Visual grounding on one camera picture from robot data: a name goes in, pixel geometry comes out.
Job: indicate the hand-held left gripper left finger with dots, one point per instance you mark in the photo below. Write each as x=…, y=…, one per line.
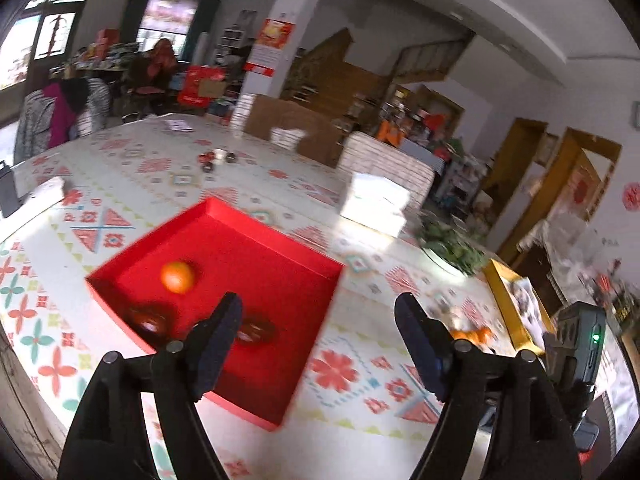
x=217, y=355

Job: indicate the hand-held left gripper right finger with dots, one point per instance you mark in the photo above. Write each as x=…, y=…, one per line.
x=425, y=355

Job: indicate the orange mandarin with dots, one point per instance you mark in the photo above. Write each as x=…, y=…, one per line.
x=482, y=336
x=460, y=334
x=177, y=276

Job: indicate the wrinkled red date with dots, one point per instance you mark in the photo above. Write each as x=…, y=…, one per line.
x=257, y=330
x=150, y=322

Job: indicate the red tray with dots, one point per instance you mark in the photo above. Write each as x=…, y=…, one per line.
x=280, y=300

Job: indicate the pale crumpled wrapping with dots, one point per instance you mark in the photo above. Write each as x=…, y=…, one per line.
x=525, y=305

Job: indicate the white plate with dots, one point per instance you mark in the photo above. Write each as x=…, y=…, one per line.
x=440, y=263

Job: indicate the gold box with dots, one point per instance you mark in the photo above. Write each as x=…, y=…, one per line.
x=500, y=295

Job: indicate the white lace cover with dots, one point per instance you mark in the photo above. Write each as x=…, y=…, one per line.
x=560, y=232

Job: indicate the plate of green vegetables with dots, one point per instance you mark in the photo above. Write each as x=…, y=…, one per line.
x=450, y=247

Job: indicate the red paper decoration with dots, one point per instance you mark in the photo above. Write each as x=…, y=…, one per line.
x=581, y=191

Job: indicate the white tissue box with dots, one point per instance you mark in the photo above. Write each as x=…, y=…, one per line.
x=372, y=200

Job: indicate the white shelf cart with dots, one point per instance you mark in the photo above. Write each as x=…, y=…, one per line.
x=465, y=175

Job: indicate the patterned white chair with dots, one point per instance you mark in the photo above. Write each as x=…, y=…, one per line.
x=242, y=110
x=385, y=160

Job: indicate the orange bag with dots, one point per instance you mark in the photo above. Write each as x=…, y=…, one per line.
x=387, y=132

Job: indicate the white papers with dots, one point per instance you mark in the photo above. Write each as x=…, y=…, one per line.
x=177, y=125

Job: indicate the white power strip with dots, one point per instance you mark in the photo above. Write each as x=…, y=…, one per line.
x=45, y=187

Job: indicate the brown jacket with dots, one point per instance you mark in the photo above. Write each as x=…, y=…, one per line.
x=320, y=130

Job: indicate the black phone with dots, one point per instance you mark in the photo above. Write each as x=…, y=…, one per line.
x=9, y=190

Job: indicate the red gift box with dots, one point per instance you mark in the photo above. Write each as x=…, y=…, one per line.
x=200, y=85

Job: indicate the magenta garment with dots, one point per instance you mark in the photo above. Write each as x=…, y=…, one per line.
x=62, y=115

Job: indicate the wooden staircase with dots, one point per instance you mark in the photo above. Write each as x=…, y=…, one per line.
x=350, y=75

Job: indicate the plaid jacket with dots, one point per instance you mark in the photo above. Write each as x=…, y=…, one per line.
x=30, y=120

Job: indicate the red draped cloth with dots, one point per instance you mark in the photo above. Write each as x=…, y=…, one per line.
x=162, y=57

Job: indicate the white bookshelf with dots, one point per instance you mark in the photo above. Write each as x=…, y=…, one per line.
x=232, y=35

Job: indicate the cluttered wooden desk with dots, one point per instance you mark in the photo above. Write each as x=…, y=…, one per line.
x=105, y=52

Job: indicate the dark green curtain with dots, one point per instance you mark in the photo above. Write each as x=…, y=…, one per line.
x=207, y=25
x=135, y=10

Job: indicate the window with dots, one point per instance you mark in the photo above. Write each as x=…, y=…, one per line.
x=167, y=15

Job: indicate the wooden glass door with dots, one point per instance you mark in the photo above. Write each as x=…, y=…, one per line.
x=45, y=35

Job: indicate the wooden door frame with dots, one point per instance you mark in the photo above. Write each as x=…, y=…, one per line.
x=520, y=130
x=607, y=152

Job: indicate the red wall calendar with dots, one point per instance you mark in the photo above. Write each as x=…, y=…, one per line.
x=272, y=42

